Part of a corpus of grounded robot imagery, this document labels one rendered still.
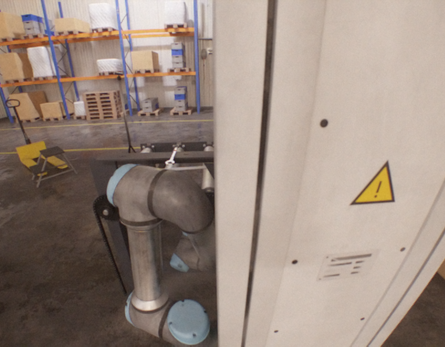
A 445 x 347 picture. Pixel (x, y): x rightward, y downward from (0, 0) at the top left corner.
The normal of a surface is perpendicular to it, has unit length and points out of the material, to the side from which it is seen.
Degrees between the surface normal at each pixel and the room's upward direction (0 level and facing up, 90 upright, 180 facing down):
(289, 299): 90
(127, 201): 83
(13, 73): 90
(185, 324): 7
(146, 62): 90
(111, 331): 0
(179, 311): 8
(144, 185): 45
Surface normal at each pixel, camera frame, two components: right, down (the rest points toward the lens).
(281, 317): 0.07, 0.44
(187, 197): 0.51, -0.18
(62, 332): 0.00, -0.90
